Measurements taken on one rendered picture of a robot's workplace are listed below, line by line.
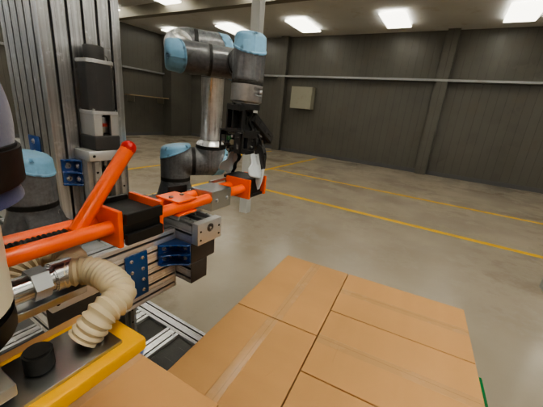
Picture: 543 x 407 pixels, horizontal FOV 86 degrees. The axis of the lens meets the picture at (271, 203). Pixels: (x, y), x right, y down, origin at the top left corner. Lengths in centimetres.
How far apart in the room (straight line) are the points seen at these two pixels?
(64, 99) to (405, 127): 968
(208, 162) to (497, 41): 969
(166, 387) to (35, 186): 60
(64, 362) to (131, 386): 22
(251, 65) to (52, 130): 69
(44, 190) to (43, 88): 35
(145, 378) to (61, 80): 89
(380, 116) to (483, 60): 287
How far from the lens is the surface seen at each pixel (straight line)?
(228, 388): 115
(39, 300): 51
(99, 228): 49
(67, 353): 46
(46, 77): 116
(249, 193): 74
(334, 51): 1110
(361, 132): 1050
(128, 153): 51
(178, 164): 121
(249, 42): 73
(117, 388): 65
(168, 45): 81
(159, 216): 54
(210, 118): 121
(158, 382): 64
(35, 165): 95
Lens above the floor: 143
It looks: 17 degrees down
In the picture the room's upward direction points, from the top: 5 degrees clockwise
